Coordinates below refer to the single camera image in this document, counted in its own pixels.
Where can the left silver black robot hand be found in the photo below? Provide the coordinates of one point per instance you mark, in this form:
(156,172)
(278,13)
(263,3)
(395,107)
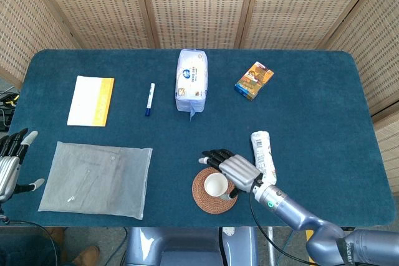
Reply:
(7,168)

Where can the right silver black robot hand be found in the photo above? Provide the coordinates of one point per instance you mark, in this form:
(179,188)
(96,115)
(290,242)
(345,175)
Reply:
(238,171)

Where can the white paper cup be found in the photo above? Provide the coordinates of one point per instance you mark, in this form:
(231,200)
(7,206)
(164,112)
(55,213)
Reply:
(214,185)

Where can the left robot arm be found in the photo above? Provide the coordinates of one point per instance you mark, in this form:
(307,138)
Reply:
(2,214)

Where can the right blue grey robot arm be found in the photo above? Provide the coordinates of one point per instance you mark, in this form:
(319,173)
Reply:
(299,217)

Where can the brown round woven coaster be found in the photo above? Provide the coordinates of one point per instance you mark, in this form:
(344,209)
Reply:
(212,206)

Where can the white bottle with yellow cap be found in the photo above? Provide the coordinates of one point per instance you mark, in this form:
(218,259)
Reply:
(261,147)

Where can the yellow black tool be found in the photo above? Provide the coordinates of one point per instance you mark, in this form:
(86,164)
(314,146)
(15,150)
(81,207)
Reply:
(11,101)

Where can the metal table leg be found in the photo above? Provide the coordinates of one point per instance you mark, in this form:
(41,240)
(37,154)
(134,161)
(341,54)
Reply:
(271,244)

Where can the brown leather shoe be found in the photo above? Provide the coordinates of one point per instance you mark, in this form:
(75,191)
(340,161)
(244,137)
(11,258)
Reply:
(56,235)
(87,256)

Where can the dark teal trouser leg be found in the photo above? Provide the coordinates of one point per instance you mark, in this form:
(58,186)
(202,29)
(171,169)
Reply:
(25,252)

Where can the grey zip plastic bag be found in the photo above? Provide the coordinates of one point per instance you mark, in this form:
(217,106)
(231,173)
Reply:
(96,180)

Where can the orange blue carton box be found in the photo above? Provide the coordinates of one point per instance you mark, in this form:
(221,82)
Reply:
(254,80)

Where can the blue grey robot torso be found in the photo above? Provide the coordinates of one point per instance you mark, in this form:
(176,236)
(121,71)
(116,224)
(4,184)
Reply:
(187,247)

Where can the blue felt table cover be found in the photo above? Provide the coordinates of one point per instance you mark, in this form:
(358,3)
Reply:
(318,122)

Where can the white tissue pack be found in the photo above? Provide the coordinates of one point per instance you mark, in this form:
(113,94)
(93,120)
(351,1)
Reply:
(190,79)

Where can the white blue marker pen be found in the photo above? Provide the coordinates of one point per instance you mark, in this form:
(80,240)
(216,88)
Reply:
(150,99)

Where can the woven bamboo screen panel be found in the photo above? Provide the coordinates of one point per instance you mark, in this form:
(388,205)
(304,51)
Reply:
(305,4)
(199,4)
(93,4)
(377,45)
(18,23)

